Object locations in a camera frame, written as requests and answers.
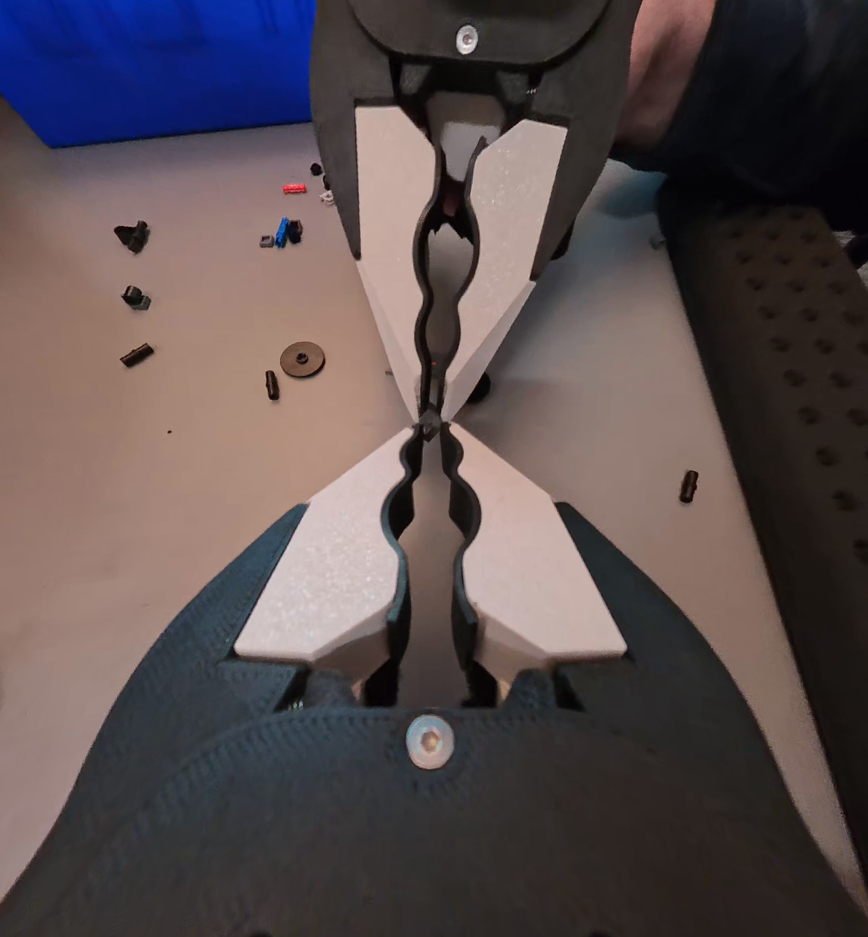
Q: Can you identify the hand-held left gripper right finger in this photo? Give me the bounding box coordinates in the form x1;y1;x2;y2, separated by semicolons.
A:
441;425;628;674

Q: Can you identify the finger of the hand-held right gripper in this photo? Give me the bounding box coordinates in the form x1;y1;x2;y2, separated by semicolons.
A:
355;102;444;427
440;121;568;424

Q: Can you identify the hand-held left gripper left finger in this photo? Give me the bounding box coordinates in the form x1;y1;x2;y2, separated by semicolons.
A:
235;425;424;678

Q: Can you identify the person's right forearm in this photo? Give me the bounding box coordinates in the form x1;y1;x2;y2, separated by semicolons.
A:
620;0;868;253

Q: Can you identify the black lego disc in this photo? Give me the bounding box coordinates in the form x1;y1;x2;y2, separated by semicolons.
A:
280;340;326;379

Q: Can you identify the person's right hand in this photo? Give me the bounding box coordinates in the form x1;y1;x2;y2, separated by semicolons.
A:
617;0;716;147

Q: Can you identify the blue plastic bin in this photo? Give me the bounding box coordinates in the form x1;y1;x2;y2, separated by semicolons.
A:
0;0;318;149

